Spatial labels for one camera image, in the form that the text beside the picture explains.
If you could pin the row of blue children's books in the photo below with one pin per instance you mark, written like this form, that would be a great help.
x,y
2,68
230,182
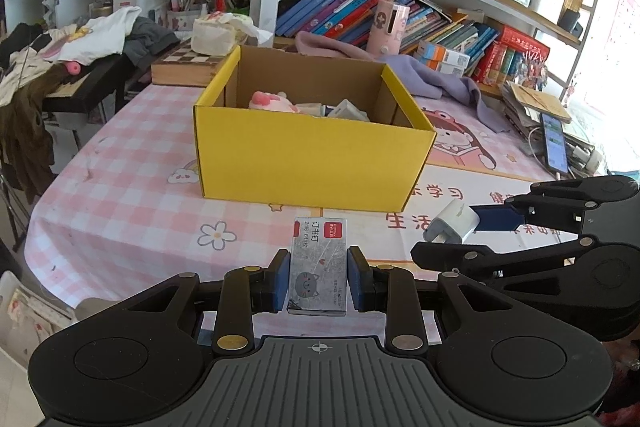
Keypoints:
x,y
320,12

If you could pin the white charger plug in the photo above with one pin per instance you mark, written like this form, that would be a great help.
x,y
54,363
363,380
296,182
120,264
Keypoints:
x,y
587,159

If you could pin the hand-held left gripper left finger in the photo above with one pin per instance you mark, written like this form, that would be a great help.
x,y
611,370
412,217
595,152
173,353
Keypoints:
x,y
284,282

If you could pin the yellow cardboard box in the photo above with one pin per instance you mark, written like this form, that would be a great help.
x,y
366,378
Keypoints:
x,y
300,157

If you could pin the black side table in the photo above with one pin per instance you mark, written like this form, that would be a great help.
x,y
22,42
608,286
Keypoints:
x,y
90,87

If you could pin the pink and lilac cloth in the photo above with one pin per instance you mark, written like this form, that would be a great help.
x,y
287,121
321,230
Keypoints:
x,y
425,77

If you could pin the white plastic storage bin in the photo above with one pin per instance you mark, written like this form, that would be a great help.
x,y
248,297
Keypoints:
x,y
30,317

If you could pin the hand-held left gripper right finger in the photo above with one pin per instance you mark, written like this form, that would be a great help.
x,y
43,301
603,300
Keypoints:
x,y
355,282

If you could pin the white pen box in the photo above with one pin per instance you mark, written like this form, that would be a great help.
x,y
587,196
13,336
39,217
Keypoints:
x,y
185,17

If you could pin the pink cylindrical bottle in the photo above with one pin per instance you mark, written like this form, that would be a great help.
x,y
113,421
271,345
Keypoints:
x,y
387,27

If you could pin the pink checked printed tablecloth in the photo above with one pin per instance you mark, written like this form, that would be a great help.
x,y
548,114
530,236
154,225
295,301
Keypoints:
x,y
125,187

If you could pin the small black container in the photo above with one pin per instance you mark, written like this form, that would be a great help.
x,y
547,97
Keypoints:
x,y
570,21

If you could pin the black garment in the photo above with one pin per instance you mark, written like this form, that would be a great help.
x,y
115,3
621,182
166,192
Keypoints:
x,y
25,42

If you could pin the grey staples box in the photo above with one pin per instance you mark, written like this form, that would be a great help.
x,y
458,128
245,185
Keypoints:
x,y
317,267

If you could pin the brown paper envelope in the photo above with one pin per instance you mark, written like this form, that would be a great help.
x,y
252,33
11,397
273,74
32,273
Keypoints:
x,y
540,99

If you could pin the wooden chessboard box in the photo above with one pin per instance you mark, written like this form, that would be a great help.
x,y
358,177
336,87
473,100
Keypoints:
x,y
180,67

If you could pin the pink round toy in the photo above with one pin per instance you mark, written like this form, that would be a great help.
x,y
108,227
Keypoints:
x,y
73,68

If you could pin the pink plush toy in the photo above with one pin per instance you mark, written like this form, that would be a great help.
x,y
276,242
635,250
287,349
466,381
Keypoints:
x,y
270,101

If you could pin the cream tissue box cover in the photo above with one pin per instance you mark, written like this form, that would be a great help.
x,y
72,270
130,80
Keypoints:
x,y
215,34

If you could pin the stack of loose papers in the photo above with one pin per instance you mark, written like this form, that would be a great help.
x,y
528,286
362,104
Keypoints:
x,y
520,119

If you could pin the black smartphone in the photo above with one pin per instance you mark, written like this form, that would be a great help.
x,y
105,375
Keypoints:
x,y
554,142

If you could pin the red boxed book set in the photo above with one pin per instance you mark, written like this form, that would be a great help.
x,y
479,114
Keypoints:
x,y
520,42

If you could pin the small grey white packet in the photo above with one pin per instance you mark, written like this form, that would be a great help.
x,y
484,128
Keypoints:
x,y
347,109

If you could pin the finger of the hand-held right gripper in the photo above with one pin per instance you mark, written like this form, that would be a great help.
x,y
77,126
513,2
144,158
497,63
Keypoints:
x,y
497,218
450,254

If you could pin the dark grey garment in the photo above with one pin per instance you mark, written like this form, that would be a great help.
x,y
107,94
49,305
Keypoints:
x,y
150,39

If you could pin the white power adapter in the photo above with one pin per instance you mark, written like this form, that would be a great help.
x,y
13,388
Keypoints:
x,y
450,224

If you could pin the orange white medicine box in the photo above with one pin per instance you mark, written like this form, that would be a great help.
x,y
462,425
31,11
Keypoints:
x,y
445,68
445,52

